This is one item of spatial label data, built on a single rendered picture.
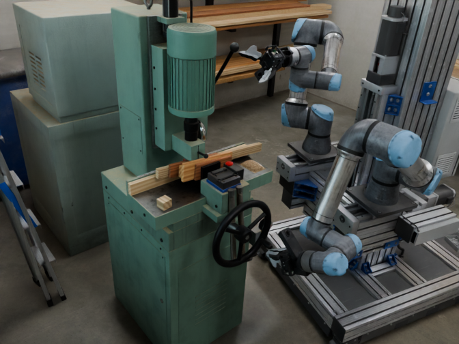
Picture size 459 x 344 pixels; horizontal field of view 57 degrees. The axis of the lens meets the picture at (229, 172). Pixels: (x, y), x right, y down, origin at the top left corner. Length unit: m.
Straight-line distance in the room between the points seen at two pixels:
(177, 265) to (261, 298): 0.87
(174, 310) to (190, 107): 0.88
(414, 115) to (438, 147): 0.24
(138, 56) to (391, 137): 0.96
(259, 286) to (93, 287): 0.95
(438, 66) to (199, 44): 1.07
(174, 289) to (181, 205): 0.40
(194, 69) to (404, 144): 0.73
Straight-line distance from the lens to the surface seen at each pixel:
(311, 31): 2.19
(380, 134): 1.44
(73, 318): 2.49
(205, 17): 3.96
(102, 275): 2.68
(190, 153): 1.67
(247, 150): 1.94
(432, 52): 2.02
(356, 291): 2.39
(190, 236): 1.72
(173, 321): 1.98
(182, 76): 1.53
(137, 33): 1.68
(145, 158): 1.86
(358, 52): 5.18
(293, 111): 2.19
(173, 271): 1.78
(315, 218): 1.56
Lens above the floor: 1.82
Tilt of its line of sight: 30 degrees down
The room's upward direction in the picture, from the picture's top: 3 degrees clockwise
